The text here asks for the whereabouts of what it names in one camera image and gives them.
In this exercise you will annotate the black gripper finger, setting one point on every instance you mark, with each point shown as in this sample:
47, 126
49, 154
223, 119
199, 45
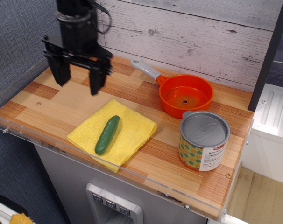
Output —
97, 79
60, 70

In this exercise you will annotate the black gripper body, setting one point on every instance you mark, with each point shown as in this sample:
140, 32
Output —
78, 44

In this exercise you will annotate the green toy pickle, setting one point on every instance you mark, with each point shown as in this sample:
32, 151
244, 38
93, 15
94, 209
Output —
107, 135

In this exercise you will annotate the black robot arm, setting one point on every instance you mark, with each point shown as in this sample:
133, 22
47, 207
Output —
72, 7

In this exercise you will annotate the yellow folded towel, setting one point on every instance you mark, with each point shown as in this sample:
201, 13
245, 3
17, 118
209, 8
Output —
132, 133

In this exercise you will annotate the clear acrylic front guard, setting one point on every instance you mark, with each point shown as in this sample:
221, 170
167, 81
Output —
213, 214

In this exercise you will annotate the grey toy fridge cabinet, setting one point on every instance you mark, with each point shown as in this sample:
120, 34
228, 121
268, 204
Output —
70, 178

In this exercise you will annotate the patterned can grey lid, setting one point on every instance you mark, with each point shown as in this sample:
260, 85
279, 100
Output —
203, 139

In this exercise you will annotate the silver water dispenser panel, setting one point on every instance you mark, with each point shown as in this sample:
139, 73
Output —
109, 208

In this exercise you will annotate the yellow black object corner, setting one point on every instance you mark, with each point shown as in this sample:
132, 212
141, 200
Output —
17, 219

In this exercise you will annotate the white toy sink unit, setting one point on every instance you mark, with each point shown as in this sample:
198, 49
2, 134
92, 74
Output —
263, 151

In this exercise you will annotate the orange toy pot grey handle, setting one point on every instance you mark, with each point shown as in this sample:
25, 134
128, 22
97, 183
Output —
179, 93

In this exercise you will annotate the black right shelf post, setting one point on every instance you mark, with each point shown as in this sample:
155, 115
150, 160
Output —
270, 55

